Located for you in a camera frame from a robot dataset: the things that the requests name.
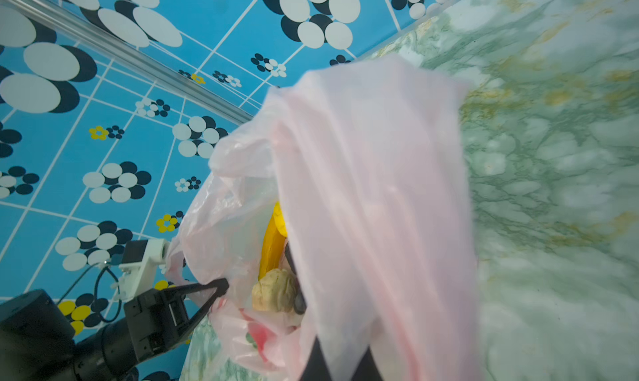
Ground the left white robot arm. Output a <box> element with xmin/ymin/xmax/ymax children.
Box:
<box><xmin>1</xmin><ymin>279</ymin><xmax>229</xmax><ymax>380</ymax></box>

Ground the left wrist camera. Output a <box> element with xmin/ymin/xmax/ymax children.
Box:
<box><xmin>117</xmin><ymin>239</ymin><xmax>170</xmax><ymax>302</ymax></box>

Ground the pink plastic bag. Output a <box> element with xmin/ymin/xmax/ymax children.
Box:
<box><xmin>166</xmin><ymin>55</ymin><xmax>481</xmax><ymax>380</ymax></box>

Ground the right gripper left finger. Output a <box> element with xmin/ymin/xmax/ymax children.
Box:
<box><xmin>300</xmin><ymin>339</ymin><xmax>332</xmax><ymax>381</ymax></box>

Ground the yellow banana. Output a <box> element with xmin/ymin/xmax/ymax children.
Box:
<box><xmin>258</xmin><ymin>202</ymin><xmax>288</xmax><ymax>280</ymax></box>

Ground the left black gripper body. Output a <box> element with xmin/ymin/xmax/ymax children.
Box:
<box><xmin>124</xmin><ymin>286</ymin><xmax>192</xmax><ymax>363</ymax></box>

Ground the left corner aluminium post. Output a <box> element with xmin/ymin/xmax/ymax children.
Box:
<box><xmin>3</xmin><ymin>0</ymin><xmax>252</xmax><ymax>125</ymax></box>

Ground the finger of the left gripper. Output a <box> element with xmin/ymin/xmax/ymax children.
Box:
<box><xmin>161</xmin><ymin>278</ymin><xmax>229</xmax><ymax>341</ymax></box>

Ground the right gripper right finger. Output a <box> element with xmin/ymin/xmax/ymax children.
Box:
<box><xmin>351</xmin><ymin>349</ymin><xmax>383</xmax><ymax>381</ymax></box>

